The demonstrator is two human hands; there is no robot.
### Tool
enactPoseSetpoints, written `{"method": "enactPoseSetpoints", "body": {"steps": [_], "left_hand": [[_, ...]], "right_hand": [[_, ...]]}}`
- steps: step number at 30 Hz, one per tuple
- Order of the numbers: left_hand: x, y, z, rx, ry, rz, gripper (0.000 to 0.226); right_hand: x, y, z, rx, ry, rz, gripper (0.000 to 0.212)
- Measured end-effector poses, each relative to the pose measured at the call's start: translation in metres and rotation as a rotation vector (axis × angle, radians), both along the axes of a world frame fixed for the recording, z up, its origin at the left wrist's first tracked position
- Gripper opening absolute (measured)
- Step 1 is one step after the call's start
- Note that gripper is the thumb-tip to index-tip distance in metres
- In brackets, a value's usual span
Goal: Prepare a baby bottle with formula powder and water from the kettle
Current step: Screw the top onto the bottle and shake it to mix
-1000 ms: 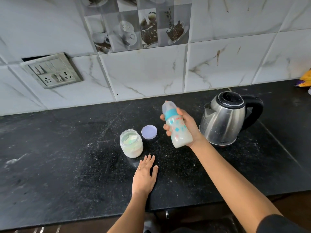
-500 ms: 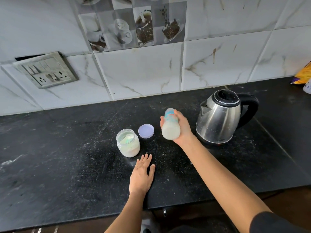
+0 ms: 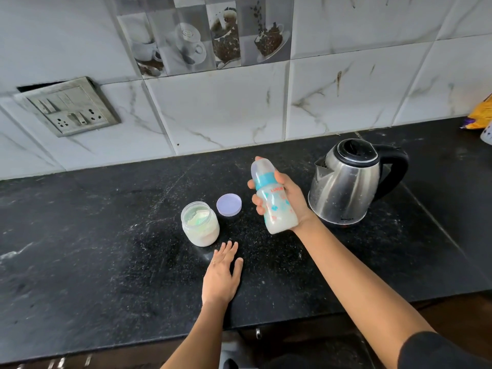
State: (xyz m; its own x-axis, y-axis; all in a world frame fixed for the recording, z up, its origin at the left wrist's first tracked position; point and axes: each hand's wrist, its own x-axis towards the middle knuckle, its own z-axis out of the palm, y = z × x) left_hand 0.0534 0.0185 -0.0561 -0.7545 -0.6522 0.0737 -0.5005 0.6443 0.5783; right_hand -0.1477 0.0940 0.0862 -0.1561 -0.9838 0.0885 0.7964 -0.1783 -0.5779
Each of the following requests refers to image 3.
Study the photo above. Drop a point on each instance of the black sleeve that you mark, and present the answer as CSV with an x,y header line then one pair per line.
x,y
446,351

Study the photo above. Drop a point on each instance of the clear jar of white powder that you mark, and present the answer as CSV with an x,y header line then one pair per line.
x,y
200,228

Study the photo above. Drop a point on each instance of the person's left forearm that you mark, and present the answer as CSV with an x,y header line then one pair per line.
x,y
196,336

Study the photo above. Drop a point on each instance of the grey wall switch socket panel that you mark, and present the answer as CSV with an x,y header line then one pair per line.
x,y
71,107

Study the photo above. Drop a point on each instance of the green plastic scoop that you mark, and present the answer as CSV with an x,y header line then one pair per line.
x,y
199,218

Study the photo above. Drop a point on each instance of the person's left thumb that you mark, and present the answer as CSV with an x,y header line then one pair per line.
x,y
238,267

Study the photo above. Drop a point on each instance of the person's right hand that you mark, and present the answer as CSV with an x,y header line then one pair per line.
x,y
296,199

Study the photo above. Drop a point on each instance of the person's left hand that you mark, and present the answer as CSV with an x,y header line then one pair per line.
x,y
218,278

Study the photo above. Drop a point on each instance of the person's left middle finger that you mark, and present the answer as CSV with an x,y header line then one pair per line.
x,y
228,249

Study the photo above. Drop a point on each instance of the person's right forearm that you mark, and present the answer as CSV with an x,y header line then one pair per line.
x,y
357,288

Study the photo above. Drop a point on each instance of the person's left little finger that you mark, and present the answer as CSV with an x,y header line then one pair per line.
x,y
214,258

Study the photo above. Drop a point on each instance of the baby bottle with blue collar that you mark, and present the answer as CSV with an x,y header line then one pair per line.
x,y
273,203

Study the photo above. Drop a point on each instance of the person's right thumb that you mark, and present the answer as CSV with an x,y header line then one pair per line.
x,y
281,178

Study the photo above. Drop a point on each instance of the yellow snack packet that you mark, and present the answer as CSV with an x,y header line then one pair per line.
x,y
481,115

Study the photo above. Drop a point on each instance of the lilac round jar lid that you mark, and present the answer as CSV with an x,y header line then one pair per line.
x,y
229,204

